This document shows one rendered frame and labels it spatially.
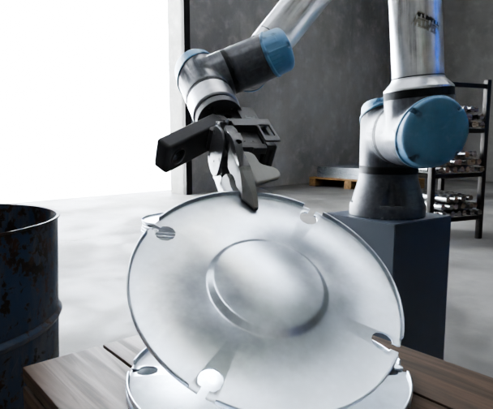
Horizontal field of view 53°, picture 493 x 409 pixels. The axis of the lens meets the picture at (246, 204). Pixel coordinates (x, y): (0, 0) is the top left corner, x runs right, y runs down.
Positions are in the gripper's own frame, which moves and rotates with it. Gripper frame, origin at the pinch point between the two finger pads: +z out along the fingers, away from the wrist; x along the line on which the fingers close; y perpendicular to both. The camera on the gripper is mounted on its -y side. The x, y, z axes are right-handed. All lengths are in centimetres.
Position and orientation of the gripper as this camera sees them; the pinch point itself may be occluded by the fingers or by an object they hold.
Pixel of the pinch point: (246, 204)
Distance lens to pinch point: 61.0
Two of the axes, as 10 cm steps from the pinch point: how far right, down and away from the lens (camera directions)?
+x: -2.2, 7.4, 6.4
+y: 9.2, -0.5, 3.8
